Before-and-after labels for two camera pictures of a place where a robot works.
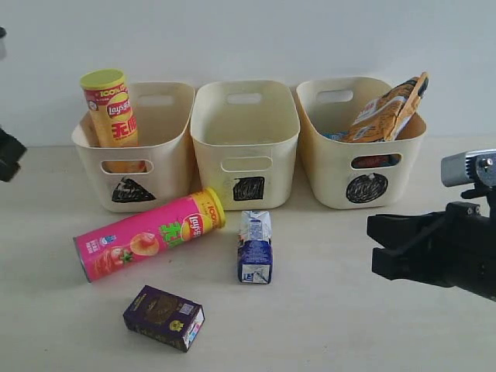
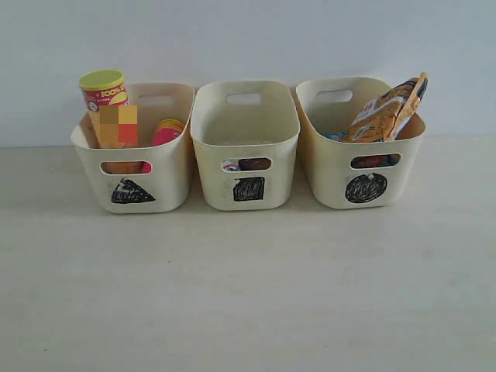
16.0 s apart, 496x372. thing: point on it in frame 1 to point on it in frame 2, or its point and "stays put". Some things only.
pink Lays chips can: x=115 y=246 to x=163 y=130
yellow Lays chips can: x=112 y=116 stays put
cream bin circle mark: x=353 y=175 stays put
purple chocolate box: x=165 y=318 to x=253 y=163
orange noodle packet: x=382 y=118 stays put
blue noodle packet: x=366 y=161 stays put
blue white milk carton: x=255 y=261 to x=230 y=166
